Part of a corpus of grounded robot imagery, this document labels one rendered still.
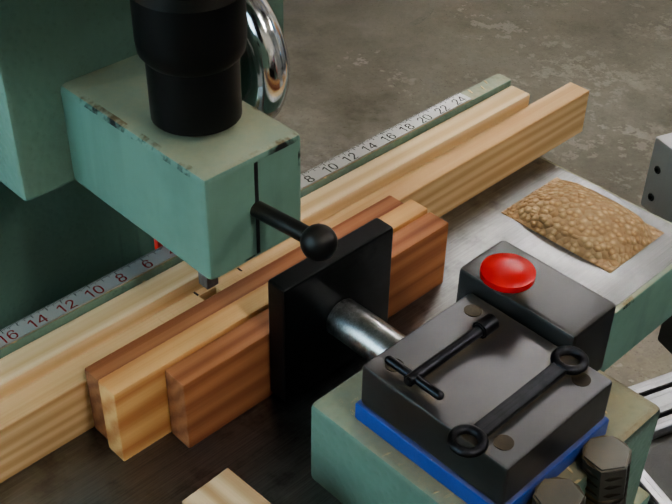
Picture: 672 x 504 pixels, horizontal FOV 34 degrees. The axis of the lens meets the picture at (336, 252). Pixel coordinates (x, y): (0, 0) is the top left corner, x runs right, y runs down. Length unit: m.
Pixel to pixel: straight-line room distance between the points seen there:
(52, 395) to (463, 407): 0.24
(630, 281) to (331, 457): 0.29
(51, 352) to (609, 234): 0.40
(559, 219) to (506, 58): 2.18
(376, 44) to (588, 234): 2.23
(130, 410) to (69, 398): 0.04
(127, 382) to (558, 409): 0.24
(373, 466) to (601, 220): 0.32
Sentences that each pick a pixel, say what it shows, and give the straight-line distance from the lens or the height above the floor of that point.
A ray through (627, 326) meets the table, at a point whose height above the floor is 0.87.
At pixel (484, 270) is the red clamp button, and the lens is 0.59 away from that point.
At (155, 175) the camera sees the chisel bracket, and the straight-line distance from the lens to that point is 0.61.
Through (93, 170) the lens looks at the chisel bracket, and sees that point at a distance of 0.67.
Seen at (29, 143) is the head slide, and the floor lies 1.04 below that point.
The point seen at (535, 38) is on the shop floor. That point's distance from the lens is 3.11.
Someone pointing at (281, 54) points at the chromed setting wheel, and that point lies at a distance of 0.76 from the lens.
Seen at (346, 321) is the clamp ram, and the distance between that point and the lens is 0.65.
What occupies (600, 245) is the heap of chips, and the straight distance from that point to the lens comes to 0.81.
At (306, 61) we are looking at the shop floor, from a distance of 2.92.
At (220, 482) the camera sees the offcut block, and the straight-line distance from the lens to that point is 0.59.
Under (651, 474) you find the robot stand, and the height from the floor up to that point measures 0.21.
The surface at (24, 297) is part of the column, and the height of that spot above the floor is 0.85.
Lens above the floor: 1.39
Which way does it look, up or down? 38 degrees down
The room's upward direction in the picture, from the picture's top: 1 degrees clockwise
